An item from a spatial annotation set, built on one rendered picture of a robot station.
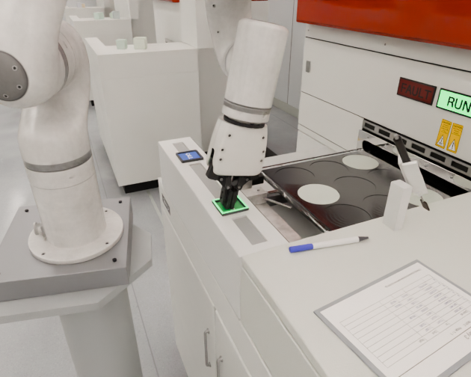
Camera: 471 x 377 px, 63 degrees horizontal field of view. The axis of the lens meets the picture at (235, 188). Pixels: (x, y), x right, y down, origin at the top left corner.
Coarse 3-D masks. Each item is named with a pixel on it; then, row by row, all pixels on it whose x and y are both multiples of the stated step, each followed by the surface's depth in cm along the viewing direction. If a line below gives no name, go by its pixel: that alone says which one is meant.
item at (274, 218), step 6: (258, 204) 91; (264, 204) 91; (264, 210) 89; (270, 210) 89; (270, 216) 87; (276, 216) 87; (276, 222) 84; (282, 222) 84; (282, 228) 82; (288, 228) 82; (282, 234) 80; (288, 234) 80; (294, 234) 80; (288, 240) 79; (294, 240) 79
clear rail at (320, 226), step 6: (264, 174) 100; (270, 180) 97; (276, 186) 95; (282, 192) 92; (288, 198) 90; (294, 204) 87; (300, 204) 87; (300, 210) 85; (306, 210) 84; (306, 216) 83; (312, 216) 82; (312, 222) 82; (318, 222) 80; (318, 228) 80; (324, 228) 78
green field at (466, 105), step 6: (444, 96) 91; (450, 96) 90; (456, 96) 88; (462, 96) 87; (438, 102) 93; (444, 102) 92; (450, 102) 90; (456, 102) 89; (462, 102) 87; (468, 102) 86; (450, 108) 90; (456, 108) 89; (462, 108) 88; (468, 108) 86; (468, 114) 87
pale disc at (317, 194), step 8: (312, 184) 96; (304, 192) 92; (312, 192) 92; (320, 192) 92; (328, 192) 92; (336, 192) 92; (312, 200) 89; (320, 200) 89; (328, 200) 89; (336, 200) 89
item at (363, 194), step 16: (320, 160) 109; (336, 160) 109; (272, 176) 100; (288, 176) 100; (304, 176) 100; (320, 176) 100; (336, 176) 100; (352, 176) 100; (368, 176) 100; (384, 176) 100; (400, 176) 100; (288, 192) 92; (352, 192) 92; (368, 192) 92; (384, 192) 92; (320, 208) 86; (336, 208) 86; (352, 208) 86; (368, 208) 86; (384, 208) 86; (336, 224) 80; (352, 224) 80
